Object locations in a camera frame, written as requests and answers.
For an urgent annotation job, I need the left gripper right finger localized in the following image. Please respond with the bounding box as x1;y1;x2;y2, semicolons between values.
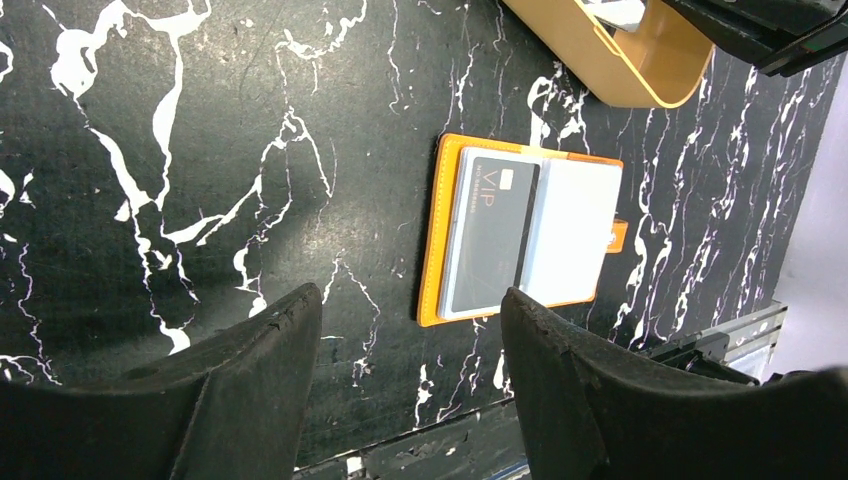
500;288;847;479

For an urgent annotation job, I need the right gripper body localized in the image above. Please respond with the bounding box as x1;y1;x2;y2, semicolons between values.
664;0;847;77

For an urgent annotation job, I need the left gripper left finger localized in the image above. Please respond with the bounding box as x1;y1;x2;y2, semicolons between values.
1;283;322;479

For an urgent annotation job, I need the orange leather card holder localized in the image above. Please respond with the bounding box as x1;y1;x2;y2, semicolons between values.
416;133;628;327

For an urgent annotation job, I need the tan oval tray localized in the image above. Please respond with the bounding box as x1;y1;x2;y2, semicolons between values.
506;0;715;109

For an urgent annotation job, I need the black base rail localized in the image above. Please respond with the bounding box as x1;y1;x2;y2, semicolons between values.
294;301;788;479

